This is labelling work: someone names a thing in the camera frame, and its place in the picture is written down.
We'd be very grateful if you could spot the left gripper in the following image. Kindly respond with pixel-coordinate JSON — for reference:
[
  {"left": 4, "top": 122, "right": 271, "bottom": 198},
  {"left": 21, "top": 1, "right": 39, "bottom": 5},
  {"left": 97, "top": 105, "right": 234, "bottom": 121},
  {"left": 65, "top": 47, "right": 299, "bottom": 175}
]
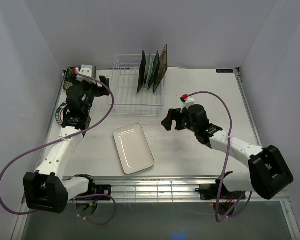
[{"left": 70, "top": 74, "right": 110, "bottom": 114}]

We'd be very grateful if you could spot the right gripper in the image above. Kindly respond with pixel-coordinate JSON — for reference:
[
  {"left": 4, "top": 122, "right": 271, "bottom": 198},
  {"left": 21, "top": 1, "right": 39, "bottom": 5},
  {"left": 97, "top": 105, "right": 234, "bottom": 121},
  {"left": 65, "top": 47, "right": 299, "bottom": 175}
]
[{"left": 161, "top": 108, "right": 198, "bottom": 133}]

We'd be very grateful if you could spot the black floral plate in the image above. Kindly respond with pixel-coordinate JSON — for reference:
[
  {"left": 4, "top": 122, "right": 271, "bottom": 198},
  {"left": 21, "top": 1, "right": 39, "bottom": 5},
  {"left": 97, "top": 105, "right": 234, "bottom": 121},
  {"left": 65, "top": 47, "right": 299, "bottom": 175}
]
[
  {"left": 136, "top": 50, "right": 147, "bottom": 94},
  {"left": 62, "top": 66, "right": 98, "bottom": 91}
]

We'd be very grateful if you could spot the teal square plate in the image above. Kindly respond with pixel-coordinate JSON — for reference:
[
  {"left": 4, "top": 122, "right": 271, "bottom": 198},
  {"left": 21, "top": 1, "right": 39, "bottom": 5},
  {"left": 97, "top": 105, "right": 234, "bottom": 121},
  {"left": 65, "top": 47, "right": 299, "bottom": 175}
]
[{"left": 147, "top": 51, "right": 160, "bottom": 90}]

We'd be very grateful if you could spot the mint green round flower plate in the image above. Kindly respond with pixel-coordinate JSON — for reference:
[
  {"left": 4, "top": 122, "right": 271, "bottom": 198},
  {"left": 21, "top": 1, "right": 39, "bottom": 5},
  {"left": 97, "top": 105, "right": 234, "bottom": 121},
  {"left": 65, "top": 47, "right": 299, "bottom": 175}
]
[{"left": 143, "top": 52, "right": 154, "bottom": 87}]

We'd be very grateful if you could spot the cream square flower plate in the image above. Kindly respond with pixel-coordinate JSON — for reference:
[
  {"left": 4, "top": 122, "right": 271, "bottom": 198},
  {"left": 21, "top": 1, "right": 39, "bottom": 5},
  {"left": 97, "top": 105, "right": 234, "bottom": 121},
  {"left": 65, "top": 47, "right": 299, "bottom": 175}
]
[{"left": 153, "top": 44, "right": 168, "bottom": 93}]

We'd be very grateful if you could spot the round white green-rimmed plate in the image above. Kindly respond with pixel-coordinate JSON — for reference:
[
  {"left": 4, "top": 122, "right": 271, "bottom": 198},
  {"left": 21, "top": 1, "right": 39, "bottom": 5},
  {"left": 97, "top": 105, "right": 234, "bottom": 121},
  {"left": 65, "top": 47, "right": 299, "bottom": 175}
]
[{"left": 55, "top": 101, "right": 69, "bottom": 126}]

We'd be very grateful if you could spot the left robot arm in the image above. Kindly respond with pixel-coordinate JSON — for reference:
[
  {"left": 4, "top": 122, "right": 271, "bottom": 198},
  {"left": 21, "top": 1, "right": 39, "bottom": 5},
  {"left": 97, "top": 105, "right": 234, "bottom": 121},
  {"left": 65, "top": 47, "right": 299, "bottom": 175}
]
[{"left": 23, "top": 75, "right": 110, "bottom": 214}]

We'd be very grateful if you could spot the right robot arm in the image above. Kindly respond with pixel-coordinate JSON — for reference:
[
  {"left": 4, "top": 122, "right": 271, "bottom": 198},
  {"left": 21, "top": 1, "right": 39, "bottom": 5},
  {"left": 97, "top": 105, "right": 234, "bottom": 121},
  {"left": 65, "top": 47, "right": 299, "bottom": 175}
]
[{"left": 161, "top": 104, "right": 294, "bottom": 200}]

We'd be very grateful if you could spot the white rectangular plate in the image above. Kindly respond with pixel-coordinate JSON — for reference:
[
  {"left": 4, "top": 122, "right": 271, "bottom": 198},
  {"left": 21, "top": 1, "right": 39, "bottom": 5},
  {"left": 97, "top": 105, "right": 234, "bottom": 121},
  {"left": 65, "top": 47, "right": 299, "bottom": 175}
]
[{"left": 113, "top": 123, "right": 155, "bottom": 175}]

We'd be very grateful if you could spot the dark label sticker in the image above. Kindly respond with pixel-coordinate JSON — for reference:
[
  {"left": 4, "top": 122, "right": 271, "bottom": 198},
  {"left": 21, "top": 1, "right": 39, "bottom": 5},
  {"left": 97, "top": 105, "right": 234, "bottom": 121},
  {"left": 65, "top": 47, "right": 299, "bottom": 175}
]
[{"left": 216, "top": 68, "right": 234, "bottom": 74}]

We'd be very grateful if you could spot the white wire dish rack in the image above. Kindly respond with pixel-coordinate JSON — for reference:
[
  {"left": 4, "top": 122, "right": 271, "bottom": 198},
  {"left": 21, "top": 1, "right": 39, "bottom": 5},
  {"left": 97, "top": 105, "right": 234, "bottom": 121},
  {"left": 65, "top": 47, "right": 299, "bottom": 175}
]
[{"left": 109, "top": 54, "right": 166, "bottom": 116}]

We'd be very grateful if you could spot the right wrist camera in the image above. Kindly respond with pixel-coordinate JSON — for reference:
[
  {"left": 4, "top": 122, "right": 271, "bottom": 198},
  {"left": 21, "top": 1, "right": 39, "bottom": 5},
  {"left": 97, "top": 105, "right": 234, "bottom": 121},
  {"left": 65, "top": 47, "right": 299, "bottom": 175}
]
[{"left": 180, "top": 94, "right": 195, "bottom": 112}]

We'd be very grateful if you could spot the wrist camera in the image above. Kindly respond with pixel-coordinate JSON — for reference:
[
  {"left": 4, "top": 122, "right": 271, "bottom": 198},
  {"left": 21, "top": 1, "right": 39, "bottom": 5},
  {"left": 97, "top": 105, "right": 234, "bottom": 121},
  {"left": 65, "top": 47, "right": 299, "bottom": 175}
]
[
  {"left": 73, "top": 64, "right": 97, "bottom": 83},
  {"left": 180, "top": 94, "right": 195, "bottom": 112}
]

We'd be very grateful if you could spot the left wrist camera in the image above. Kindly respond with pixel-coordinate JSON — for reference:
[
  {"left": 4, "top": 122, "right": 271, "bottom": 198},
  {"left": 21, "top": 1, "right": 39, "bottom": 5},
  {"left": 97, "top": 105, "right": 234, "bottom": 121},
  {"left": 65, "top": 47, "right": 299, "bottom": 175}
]
[{"left": 73, "top": 64, "right": 97, "bottom": 83}]

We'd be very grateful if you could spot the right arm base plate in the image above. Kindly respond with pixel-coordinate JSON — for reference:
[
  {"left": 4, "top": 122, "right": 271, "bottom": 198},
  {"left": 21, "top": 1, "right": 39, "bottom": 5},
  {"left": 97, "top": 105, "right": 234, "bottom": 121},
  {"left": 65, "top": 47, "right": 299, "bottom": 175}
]
[{"left": 194, "top": 183, "right": 246, "bottom": 200}]

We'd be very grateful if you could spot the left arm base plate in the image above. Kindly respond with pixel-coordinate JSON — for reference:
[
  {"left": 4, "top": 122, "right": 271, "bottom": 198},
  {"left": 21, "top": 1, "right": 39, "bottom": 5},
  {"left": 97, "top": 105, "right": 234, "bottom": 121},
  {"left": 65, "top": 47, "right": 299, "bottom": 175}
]
[{"left": 91, "top": 184, "right": 112, "bottom": 202}]

